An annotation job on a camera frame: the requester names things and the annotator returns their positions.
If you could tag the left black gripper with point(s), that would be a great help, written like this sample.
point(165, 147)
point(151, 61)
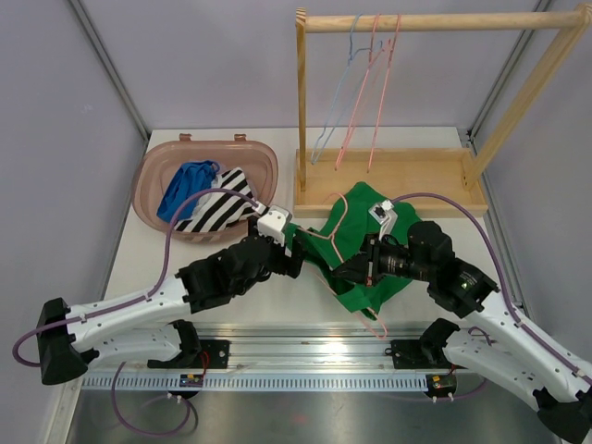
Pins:
point(292, 263)

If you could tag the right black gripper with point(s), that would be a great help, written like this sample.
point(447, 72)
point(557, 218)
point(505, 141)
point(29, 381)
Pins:
point(364, 267)

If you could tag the green tank top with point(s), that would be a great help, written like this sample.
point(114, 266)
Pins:
point(349, 238)

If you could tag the pink wire hanger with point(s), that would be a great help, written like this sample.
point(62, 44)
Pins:
point(331, 238)
point(360, 90)
point(391, 50)

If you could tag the black white striped tank top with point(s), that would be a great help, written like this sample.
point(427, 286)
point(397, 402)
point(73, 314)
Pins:
point(217, 211)

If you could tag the blue wire hanger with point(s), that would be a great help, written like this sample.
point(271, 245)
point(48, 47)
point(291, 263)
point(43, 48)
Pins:
point(332, 122)

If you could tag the blue tank top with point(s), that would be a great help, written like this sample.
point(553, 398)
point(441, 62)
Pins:
point(190, 178)

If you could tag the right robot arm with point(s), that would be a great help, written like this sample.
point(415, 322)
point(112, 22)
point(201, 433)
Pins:
point(526, 360)

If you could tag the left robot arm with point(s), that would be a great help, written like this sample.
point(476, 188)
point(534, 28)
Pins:
point(151, 325)

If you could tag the wooden clothes rack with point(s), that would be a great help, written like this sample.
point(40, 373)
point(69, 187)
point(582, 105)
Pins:
point(418, 173)

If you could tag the pink plastic basin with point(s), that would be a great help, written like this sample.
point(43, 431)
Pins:
point(258, 161)

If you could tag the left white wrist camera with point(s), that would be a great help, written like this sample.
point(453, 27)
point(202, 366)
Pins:
point(272, 222)

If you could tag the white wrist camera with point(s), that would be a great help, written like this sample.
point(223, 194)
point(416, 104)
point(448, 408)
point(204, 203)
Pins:
point(385, 216)
point(272, 222)

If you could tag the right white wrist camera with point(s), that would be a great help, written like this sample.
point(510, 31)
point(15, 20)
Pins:
point(385, 216)

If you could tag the aluminium mounting rail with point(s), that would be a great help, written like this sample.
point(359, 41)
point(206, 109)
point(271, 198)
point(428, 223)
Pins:
point(324, 344)

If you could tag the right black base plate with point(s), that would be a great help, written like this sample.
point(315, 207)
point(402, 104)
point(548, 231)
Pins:
point(407, 354)

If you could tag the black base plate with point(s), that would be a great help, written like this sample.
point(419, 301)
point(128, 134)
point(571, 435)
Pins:
point(407, 354)
point(214, 353)

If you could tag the white slotted cable duct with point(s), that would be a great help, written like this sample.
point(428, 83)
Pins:
point(258, 382)

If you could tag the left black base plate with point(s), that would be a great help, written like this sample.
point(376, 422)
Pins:
point(214, 353)

